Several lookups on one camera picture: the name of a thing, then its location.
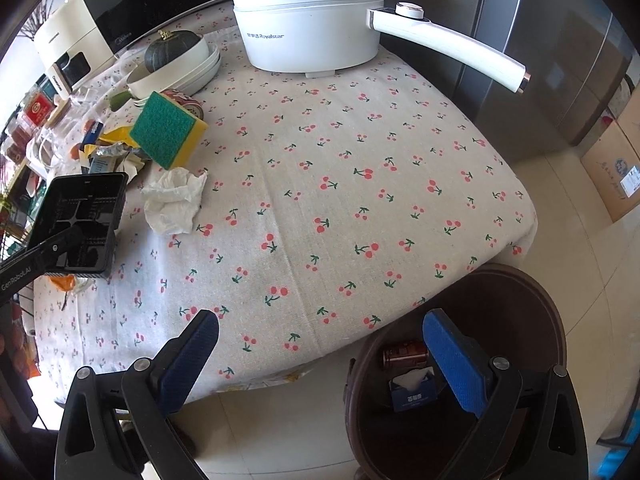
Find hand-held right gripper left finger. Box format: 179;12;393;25
55;309;221;480

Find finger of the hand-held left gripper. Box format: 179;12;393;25
22;225;84;274

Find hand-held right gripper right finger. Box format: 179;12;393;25
422;308;587;480

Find black plastic food tray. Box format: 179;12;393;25
31;172;130;276

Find brown trash bin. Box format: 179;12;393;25
345;262;568;480

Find orange wrapper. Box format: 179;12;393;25
47;274;96;293

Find red drink can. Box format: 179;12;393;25
162;88;205;121
382;339;430;368

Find blue tissue box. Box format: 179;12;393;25
389;366;443;413

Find metal storage rack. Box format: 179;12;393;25
0;75;56;311

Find crumpled white tissue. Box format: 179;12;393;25
141;167;208;235

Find large yellow snack wrapper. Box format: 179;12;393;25
97;127;146;153

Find red tea box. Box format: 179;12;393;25
22;95;56;128

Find green and yellow sponge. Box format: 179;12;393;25
129;91;209;170

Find white countertop appliance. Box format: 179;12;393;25
34;10;116;96

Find cherry print tablecloth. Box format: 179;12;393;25
30;0;538;406

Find dark green pumpkin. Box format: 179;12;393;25
144;30;202;73

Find white plate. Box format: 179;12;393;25
177;52;222;92
180;62;221;96

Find stack of cream plates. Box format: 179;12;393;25
172;42;221;88

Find cardboard box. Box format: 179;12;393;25
580;110;640;223

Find white microwave oven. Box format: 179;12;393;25
77;0;236;56

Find white electric cooking pot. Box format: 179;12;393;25
222;0;532;95

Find grey refrigerator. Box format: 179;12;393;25
385;0;640;148

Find white bowl with green handle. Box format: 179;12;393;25
109;35;209;111

